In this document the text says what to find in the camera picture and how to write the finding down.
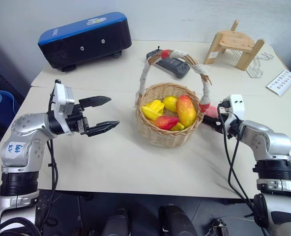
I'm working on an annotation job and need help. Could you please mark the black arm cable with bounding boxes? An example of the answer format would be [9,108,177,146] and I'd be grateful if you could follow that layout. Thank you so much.
[217,102,257,218]
[36,139,59,232]

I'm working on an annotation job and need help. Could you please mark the wicker basket with handle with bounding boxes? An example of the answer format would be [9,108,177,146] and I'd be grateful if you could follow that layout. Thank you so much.
[135,49,213,148]

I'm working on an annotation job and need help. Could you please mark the blue and black case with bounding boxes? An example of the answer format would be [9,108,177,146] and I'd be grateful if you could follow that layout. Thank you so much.
[37,12,133,72]

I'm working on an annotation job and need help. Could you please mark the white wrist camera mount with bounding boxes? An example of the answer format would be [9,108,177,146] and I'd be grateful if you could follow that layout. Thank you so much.
[49,79,75,135]
[221,94,245,128]

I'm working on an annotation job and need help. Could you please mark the grey handheld controller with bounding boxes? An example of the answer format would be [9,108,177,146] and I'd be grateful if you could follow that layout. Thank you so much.
[145,45,191,80]

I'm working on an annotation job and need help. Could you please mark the yellow lemon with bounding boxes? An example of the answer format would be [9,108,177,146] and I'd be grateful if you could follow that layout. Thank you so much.
[163,96,178,114]

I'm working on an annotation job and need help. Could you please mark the dark rounded shape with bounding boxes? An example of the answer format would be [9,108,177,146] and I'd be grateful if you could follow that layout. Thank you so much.
[158,205,198,236]
[102,208,129,236]

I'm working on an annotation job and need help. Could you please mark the large red yellow mango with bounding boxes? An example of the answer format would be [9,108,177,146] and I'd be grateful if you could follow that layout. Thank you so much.
[175,95,198,127]

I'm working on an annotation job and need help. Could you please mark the wooden stand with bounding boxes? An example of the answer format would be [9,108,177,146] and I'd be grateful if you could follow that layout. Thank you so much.
[204,19,265,72]

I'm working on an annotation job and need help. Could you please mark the yellow starfruit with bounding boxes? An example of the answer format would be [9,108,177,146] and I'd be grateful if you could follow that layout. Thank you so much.
[141,99,165,120]

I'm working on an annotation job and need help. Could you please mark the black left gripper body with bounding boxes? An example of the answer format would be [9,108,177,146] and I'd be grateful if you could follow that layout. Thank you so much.
[65,103,89,136]

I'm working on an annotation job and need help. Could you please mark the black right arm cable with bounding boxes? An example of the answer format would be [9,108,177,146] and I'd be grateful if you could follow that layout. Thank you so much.
[217,102,257,218]

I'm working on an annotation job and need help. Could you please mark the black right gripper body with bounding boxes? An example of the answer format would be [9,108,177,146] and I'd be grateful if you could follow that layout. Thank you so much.
[207,113,227,135]

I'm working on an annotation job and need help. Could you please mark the white printed card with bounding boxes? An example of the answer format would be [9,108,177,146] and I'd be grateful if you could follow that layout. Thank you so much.
[266,69,291,96]

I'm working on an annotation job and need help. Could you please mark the small red yellow fruit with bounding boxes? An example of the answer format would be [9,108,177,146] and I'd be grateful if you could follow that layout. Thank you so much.
[152,116,179,131]

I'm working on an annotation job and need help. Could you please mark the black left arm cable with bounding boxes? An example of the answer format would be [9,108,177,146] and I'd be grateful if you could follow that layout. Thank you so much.
[36,139,59,232]

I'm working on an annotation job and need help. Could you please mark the white wire hangers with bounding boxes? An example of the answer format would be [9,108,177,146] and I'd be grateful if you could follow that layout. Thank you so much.
[244,52,274,79]

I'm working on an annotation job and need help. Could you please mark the white handwritten label sticker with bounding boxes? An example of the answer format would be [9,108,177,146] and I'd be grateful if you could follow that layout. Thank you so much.
[6,141,27,155]

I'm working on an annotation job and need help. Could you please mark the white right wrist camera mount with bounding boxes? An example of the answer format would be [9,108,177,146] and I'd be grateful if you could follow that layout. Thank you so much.
[221,94,245,128]

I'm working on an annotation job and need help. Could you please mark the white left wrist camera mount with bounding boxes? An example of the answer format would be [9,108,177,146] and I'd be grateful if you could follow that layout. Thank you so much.
[49,79,75,135]

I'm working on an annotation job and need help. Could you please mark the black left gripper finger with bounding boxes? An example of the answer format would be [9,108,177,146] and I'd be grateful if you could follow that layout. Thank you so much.
[87,120,120,138]
[79,96,112,110]

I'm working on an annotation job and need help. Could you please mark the pink peach fruit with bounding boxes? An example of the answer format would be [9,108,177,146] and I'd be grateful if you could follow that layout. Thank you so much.
[205,104,219,119]

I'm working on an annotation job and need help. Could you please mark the small yellow green fruit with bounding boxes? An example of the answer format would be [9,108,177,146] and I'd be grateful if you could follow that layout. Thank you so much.
[171,122,185,132]

